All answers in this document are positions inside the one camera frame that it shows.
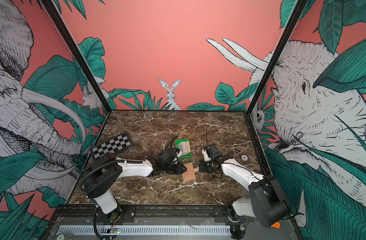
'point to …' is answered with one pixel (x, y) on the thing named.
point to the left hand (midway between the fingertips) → (187, 168)
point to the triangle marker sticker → (237, 151)
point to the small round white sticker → (244, 157)
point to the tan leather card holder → (189, 174)
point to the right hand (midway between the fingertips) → (198, 166)
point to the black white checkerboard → (115, 145)
